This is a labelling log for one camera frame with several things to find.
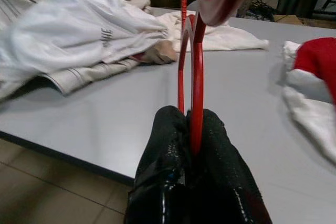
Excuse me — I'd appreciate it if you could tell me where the white cloth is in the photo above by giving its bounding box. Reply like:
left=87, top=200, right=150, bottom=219
left=131, top=0, right=270, bottom=51

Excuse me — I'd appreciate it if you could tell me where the cardboard box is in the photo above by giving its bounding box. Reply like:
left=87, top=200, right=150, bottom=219
left=272, top=14, right=336, bottom=27

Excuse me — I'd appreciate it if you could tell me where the white shirt grey print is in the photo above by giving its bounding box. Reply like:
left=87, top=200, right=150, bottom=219
left=0, top=0, right=169, bottom=72

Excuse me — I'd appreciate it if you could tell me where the red and white garment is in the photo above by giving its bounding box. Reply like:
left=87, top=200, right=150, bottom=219
left=282, top=37, right=336, bottom=167

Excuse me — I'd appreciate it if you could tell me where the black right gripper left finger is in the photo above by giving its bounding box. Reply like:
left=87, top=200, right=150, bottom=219
left=128, top=105, right=194, bottom=224

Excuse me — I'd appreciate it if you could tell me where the red plastic hanger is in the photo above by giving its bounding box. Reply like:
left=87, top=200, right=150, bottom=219
left=177, top=0, right=250, bottom=155

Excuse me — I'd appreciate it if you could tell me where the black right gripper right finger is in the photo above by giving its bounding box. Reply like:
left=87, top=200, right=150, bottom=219
left=183, top=108, right=272, bottom=224

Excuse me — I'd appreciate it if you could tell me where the cream striped garment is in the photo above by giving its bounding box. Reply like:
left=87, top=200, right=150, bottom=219
left=0, top=0, right=176, bottom=104

